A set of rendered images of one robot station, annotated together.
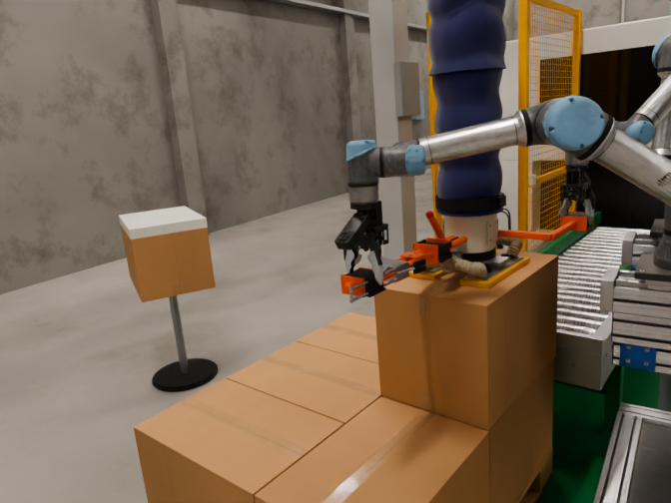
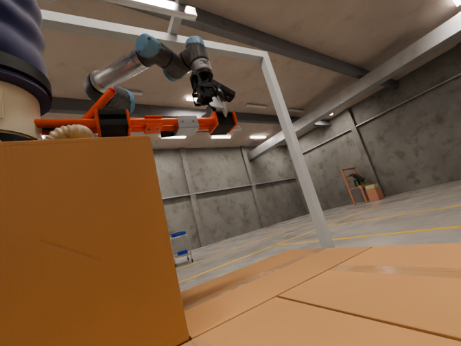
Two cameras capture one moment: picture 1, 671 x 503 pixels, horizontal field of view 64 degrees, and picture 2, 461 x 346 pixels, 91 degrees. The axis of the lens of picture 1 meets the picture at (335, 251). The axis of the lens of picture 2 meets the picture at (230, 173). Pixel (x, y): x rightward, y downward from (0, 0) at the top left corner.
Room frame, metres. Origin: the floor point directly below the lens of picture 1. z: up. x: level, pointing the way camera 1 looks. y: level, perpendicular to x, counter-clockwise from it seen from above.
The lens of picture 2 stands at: (2.06, 0.17, 0.72)
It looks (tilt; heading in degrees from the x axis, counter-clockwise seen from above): 12 degrees up; 199
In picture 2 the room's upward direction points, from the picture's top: 15 degrees counter-clockwise
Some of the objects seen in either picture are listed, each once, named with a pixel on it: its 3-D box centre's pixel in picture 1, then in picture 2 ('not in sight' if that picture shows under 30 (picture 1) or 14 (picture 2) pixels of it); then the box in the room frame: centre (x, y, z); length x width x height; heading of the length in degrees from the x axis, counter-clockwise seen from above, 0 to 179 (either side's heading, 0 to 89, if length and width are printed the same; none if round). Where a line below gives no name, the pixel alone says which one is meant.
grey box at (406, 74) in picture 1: (407, 89); not in sight; (3.22, -0.50, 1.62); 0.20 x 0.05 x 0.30; 140
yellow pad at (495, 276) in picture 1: (496, 265); not in sight; (1.71, -0.54, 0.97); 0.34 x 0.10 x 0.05; 139
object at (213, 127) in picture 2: (361, 281); (221, 122); (1.33, -0.06, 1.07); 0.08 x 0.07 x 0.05; 139
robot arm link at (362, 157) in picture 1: (362, 163); (196, 53); (1.33, -0.09, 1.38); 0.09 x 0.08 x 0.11; 82
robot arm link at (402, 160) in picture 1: (402, 160); (175, 65); (1.34, -0.19, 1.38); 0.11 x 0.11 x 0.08; 82
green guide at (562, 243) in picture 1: (560, 239); not in sight; (3.40, -1.49, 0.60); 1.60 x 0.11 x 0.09; 140
